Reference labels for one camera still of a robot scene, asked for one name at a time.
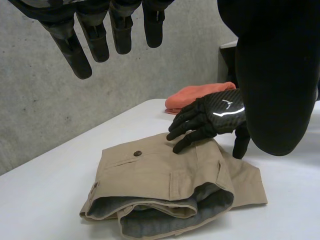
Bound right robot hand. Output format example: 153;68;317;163
166;87;252;160

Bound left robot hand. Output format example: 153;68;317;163
9;0;320;157

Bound beige shorts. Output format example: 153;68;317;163
78;132;269;240

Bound coral towel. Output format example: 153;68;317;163
164;81;237;116

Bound grey side table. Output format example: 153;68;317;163
217;39;240;85

